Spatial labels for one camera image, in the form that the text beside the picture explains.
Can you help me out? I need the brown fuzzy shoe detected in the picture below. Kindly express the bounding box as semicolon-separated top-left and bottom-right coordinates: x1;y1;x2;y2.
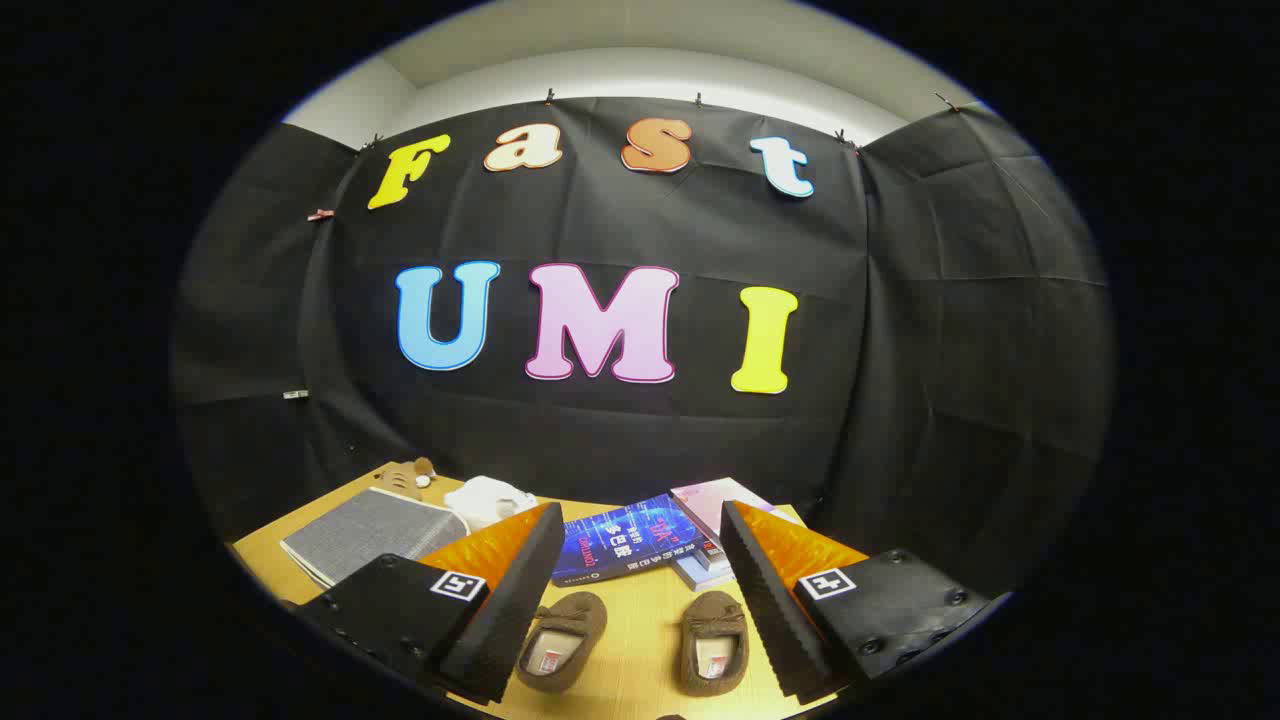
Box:
515;590;609;694
680;590;751;698

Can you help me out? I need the white plush toy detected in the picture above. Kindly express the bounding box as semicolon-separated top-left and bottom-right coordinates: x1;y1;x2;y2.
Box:
443;476;539;531

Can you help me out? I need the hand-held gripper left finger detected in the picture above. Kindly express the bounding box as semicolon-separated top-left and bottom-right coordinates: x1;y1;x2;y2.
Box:
295;502;567;706

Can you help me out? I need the black backdrop cloth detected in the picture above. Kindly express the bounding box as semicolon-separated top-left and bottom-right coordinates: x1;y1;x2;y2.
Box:
170;95;1116;601

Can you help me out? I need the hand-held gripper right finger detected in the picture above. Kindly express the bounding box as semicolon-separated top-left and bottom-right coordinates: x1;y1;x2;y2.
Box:
720;500;991;704

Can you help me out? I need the brown striped plush toy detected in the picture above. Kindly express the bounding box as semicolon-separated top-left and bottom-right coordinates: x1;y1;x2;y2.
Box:
378;457;438;501

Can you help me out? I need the pink book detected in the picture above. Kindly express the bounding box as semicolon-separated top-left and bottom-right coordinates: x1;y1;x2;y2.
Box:
670;477;776;541

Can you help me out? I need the grey fabric storage box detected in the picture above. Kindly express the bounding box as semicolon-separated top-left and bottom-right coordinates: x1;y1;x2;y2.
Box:
280;487;471;591

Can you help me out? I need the light blue book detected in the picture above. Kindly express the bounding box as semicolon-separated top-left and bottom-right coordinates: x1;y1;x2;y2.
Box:
672;555;738;593

